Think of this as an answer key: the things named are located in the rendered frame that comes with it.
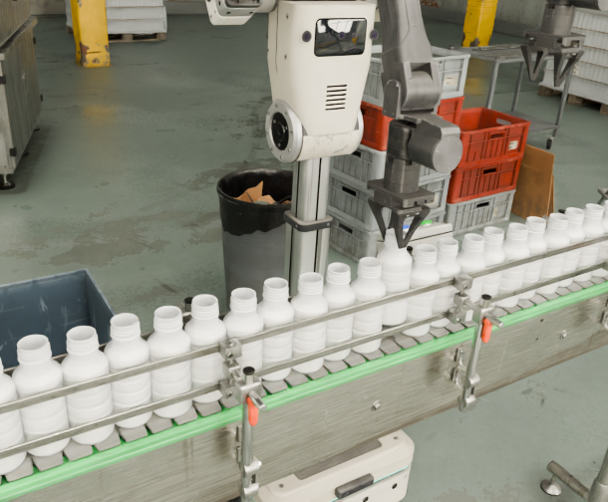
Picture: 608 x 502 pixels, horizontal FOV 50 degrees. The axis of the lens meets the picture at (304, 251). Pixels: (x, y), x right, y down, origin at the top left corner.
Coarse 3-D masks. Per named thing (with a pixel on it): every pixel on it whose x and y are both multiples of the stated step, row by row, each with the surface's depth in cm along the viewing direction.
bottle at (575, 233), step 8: (568, 208) 134; (576, 208) 134; (568, 216) 132; (576, 216) 131; (568, 224) 132; (576, 224) 132; (568, 232) 132; (576, 232) 132; (584, 232) 134; (576, 240) 132; (568, 256) 134; (576, 256) 134; (568, 264) 135; (576, 264) 136; (568, 272) 135; (568, 280) 136
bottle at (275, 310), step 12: (264, 288) 98; (276, 288) 101; (264, 300) 99; (276, 300) 98; (264, 312) 98; (276, 312) 98; (288, 312) 99; (264, 324) 98; (276, 324) 98; (276, 336) 99; (288, 336) 100; (264, 348) 101; (276, 348) 100; (288, 348) 101; (264, 360) 101; (276, 360) 101; (288, 360) 103; (276, 372) 102; (288, 372) 104
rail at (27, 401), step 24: (600, 240) 134; (504, 264) 120; (600, 264) 138; (432, 288) 112; (528, 288) 128; (336, 312) 102; (144, 336) 93; (264, 336) 96; (384, 336) 110; (168, 360) 89; (312, 360) 104; (72, 384) 82; (96, 384) 84; (216, 384) 95; (0, 408) 78; (144, 408) 90; (72, 432) 85; (0, 456) 81
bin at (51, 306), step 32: (0, 288) 135; (32, 288) 138; (64, 288) 142; (96, 288) 136; (0, 320) 137; (32, 320) 141; (64, 320) 145; (96, 320) 143; (0, 352) 140; (64, 352) 149
